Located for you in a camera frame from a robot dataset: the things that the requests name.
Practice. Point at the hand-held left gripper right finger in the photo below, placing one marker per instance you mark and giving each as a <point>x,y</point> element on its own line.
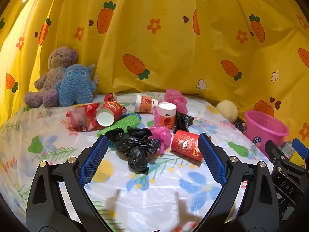
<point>212,159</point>

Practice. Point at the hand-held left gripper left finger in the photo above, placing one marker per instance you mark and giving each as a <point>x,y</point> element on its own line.
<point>95,159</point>

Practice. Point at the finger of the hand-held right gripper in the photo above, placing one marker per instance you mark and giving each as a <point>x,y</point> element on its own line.
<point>300,147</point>
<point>286,177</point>

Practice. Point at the red paper cup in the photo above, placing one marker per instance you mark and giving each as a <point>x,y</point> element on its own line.
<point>113,108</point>
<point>109,97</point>
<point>185,145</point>

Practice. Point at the pink plastic bucket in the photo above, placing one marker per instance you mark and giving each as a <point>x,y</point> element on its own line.
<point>263,130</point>

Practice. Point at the large black plastic bag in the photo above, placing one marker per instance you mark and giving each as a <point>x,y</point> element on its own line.
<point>135,145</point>

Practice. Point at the green knobbly sponge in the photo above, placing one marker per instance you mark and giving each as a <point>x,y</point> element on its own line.
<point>122,124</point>

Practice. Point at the red snack wrapper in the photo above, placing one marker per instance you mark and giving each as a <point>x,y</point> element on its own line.
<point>82,117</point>

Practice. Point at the small black plastic bag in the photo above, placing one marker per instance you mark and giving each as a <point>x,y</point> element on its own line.
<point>182,122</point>

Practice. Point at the pink plastic bag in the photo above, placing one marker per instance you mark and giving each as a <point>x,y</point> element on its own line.
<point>159,135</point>
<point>175,100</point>

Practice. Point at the white cup with orange label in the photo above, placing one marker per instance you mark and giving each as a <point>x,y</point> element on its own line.
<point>166,118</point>
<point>144,104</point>

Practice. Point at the cream plush toy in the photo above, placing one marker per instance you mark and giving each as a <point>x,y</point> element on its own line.
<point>227,111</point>

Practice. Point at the floral plastic tablecloth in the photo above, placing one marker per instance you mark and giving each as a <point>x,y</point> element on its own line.
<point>154,198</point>

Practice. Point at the blue plush monster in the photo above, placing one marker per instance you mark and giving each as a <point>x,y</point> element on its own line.
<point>76,84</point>

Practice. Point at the brown teddy bear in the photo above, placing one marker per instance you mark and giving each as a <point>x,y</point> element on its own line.
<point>52,77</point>

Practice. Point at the yellow carrot print curtain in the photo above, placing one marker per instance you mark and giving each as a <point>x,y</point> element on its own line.
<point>169,41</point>

